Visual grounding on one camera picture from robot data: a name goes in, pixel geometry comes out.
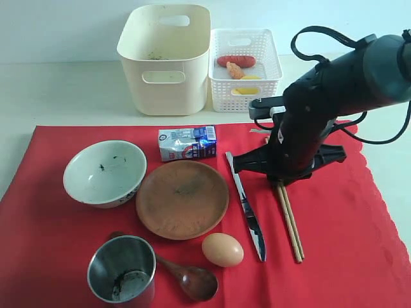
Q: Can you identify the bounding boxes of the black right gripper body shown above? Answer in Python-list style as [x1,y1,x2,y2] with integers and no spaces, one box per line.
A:
[267,106,324,184]

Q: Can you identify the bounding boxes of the yellow lemon piece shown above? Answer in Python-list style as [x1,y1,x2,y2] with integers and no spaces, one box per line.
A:
[231,75,261,96]

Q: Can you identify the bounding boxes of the orange fried chicken piece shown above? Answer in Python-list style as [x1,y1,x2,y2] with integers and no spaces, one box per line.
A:
[226,62,245,80]

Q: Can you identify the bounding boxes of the red sausage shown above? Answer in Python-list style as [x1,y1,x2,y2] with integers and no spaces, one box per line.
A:
[217,55,256,68]

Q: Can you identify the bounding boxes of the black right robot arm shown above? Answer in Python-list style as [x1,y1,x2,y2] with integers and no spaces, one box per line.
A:
[232,26,410,184]

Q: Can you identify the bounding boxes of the silver table knife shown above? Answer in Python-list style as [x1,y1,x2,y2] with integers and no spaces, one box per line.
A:
[225,151,267,262]

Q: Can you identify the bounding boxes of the white perforated plastic basket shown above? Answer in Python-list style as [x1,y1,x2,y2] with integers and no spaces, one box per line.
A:
[209,29,283,112]

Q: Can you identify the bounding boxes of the blue white milk carton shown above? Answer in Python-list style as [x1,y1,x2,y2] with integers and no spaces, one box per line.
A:
[158,126,217,162]

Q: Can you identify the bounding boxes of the brown wooden plate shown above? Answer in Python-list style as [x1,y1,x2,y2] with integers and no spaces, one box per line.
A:
[136,160,229,241]

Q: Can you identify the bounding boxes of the brown egg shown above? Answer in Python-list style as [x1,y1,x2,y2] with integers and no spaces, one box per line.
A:
[202,233,244,268]

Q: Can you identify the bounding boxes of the dark wooden spoon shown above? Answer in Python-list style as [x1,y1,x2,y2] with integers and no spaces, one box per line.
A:
[109,232,218,302]

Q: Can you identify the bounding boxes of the cream plastic bin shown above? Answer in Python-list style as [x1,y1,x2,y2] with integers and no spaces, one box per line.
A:
[117,4,211,116]

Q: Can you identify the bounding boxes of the white ceramic bowl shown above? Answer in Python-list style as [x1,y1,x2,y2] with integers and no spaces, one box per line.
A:
[63,140,148,209]

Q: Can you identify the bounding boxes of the red table cloth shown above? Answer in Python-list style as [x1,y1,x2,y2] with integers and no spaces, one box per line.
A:
[1,124,410,307]

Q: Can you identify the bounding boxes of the stainless steel cup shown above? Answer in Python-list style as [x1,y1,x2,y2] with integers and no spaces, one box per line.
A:
[87,235,157,307]

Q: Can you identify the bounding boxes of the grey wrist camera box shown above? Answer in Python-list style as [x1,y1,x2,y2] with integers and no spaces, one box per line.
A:
[249,96,286,120]

